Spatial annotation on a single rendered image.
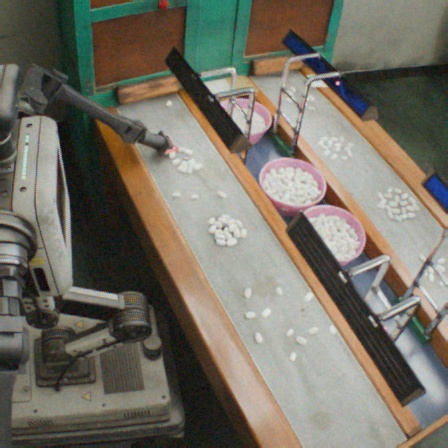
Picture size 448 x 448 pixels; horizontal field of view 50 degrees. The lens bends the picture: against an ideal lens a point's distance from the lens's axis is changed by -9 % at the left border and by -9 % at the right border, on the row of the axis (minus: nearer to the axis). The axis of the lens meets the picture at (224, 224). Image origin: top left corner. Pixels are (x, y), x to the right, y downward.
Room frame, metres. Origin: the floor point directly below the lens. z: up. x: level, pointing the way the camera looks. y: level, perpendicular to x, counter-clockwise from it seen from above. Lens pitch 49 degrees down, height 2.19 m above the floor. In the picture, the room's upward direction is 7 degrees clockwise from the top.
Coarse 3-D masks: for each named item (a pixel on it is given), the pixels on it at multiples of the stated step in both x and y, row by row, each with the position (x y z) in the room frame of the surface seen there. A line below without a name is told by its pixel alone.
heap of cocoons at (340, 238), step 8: (320, 216) 1.35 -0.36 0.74; (320, 224) 1.31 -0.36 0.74; (328, 224) 1.32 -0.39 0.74; (336, 224) 1.32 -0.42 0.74; (344, 224) 1.33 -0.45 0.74; (320, 232) 1.27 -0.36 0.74; (328, 232) 1.28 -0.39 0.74; (336, 232) 1.28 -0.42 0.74; (344, 232) 1.29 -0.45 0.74; (352, 232) 1.29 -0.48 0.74; (328, 240) 1.25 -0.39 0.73; (336, 240) 1.25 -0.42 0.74; (344, 240) 1.26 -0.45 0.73; (352, 240) 1.25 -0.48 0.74; (336, 248) 1.21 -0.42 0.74; (344, 248) 1.21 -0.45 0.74; (352, 248) 1.22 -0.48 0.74; (336, 256) 1.17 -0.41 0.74; (344, 256) 1.17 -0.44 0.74; (352, 256) 1.18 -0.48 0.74
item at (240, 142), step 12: (168, 60) 1.80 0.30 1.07; (180, 60) 1.75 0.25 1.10; (180, 72) 1.71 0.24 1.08; (192, 72) 1.66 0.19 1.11; (192, 84) 1.62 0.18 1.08; (204, 84) 1.59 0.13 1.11; (192, 96) 1.58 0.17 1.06; (204, 96) 1.54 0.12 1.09; (204, 108) 1.50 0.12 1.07; (216, 108) 1.46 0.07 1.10; (216, 120) 1.42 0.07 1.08; (228, 120) 1.39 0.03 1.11; (216, 132) 1.39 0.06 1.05; (228, 132) 1.36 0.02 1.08; (240, 132) 1.33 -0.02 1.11; (228, 144) 1.32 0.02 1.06; (240, 144) 1.31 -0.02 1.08
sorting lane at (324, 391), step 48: (192, 144) 1.67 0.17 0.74; (192, 192) 1.40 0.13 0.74; (240, 192) 1.43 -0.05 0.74; (192, 240) 1.17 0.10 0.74; (240, 240) 1.19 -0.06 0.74; (240, 288) 0.99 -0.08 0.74; (288, 288) 1.01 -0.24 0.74; (240, 336) 0.81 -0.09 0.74; (336, 336) 0.84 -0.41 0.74; (288, 384) 0.65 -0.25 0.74; (336, 384) 0.66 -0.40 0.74; (336, 432) 0.50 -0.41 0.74; (384, 432) 0.51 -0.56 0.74
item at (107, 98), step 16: (64, 64) 2.16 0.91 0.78; (240, 64) 2.20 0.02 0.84; (208, 80) 2.12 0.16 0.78; (96, 96) 1.83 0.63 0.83; (112, 96) 1.87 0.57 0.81; (160, 96) 2.00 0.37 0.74; (80, 112) 1.86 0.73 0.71; (80, 128) 1.99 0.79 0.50; (80, 144) 2.05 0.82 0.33; (80, 160) 2.11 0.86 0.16; (96, 160) 1.85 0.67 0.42; (96, 176) 1.84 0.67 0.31; (96, 192) 1.84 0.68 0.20; (96, 208) 1.83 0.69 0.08
